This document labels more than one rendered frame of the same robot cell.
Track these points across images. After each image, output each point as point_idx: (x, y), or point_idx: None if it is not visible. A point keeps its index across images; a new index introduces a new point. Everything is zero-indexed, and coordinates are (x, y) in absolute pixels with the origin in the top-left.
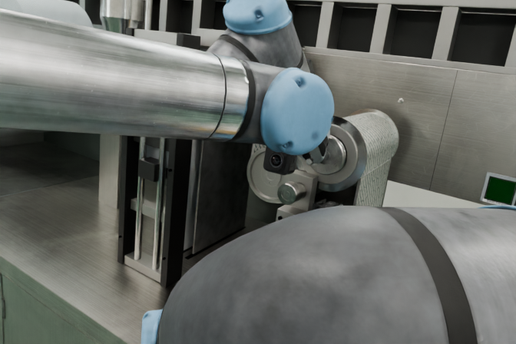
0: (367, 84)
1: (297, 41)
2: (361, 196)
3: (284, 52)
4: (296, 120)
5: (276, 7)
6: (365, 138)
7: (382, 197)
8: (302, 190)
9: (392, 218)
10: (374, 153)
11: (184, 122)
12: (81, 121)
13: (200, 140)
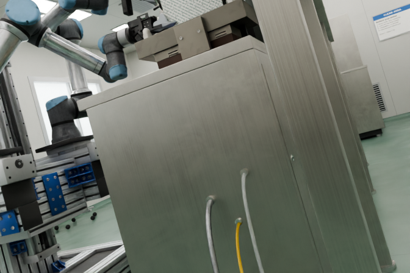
0: None
1: None
2: (169, 7)
3: None
4: (60, 1)
5: None
6: None
7: (218, 0)
8: (158, 18)
9: None
10: None
11: (58, 12)
12: (53, 19)
13: (66, 14)
